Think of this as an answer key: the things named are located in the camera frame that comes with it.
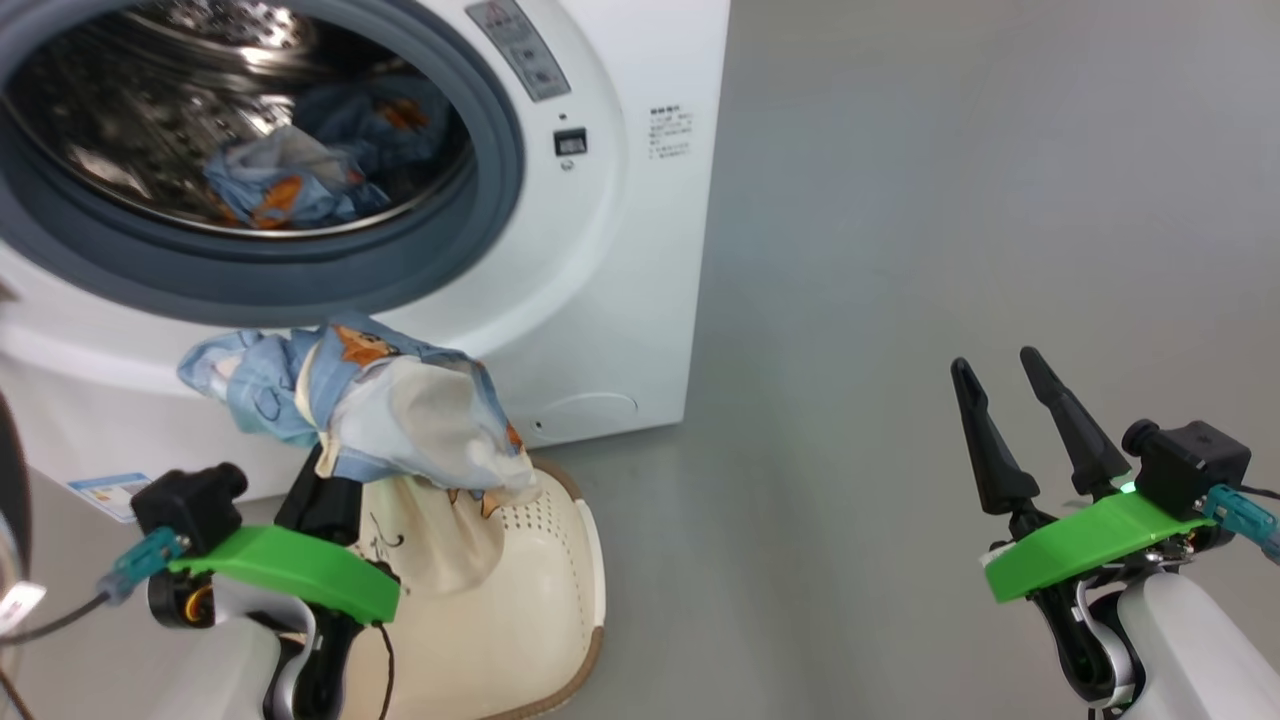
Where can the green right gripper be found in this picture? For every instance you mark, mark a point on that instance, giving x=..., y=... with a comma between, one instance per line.
x=1080, y=545

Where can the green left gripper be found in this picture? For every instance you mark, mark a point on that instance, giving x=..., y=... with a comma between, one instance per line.
x=290, y=575

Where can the blue and cream garment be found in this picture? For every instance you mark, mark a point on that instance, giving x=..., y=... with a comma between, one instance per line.
x=400, y=410

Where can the black washer door glass bowl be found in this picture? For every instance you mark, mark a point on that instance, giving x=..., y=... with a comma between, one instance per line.
x=10, y=500

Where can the blue orange patterned garment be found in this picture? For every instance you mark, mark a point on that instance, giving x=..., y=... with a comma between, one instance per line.
x=290, y=185

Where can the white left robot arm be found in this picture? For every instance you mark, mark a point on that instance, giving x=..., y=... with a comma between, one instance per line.
x=220, y=670

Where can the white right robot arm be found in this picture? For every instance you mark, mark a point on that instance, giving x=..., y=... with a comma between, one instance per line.
x=1190, y=650

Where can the white front-load washing machine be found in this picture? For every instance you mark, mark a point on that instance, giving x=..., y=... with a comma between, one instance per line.
x=620, y=250

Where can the blue energy label sticker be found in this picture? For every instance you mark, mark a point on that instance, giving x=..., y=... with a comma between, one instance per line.
x=108, y=497

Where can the cream perforated laundry basket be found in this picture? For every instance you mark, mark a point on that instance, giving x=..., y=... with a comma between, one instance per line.
x=540, y=600

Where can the round white filter cover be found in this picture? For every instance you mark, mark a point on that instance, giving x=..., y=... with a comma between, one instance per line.
x=585, y=415

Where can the grey warning sticker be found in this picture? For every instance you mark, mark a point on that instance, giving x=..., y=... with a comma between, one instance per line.
x=520, y=50

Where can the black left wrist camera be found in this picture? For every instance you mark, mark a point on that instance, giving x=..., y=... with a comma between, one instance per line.
x=190, y=505

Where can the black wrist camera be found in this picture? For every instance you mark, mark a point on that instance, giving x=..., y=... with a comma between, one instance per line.
x=190, y=505
x=1190, y=465

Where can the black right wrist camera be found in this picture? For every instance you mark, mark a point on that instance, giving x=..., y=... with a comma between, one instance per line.
x=1190, y=465

